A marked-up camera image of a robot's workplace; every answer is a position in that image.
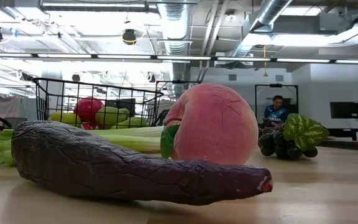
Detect dark grapes with leaf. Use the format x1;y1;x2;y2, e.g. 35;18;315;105
258;113;331;161

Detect red bell pepper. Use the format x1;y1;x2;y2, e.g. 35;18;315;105
81;122;99;131

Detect pale hanging cloth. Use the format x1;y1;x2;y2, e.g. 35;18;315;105
0;95;22;126

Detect green white celery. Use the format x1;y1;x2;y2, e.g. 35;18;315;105
0;126;165;167

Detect light green round fruit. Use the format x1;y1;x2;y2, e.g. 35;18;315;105
110;117;149;130

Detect pink peach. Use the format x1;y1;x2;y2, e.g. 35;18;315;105
160;83;259;166

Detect black monitor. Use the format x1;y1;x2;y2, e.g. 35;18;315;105
329;101;358;119

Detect yellow green apple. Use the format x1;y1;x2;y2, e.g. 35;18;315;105
48;111;82;128

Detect purple eggplant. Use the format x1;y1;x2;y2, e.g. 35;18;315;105
11;120;273;206

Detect green pear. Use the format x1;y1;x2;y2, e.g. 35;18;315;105
95;106;131;130

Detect black wire basket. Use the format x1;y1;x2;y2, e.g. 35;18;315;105
32;77;165;131

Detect silver ventilation duct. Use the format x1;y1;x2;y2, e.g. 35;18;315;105
156;2;193;98

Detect person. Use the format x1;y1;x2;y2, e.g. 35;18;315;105
261;95;291;129

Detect red apple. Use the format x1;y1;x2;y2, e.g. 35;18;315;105
74;96;105;125

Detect long ceiling light strip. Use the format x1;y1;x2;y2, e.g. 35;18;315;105
0;52;358;65

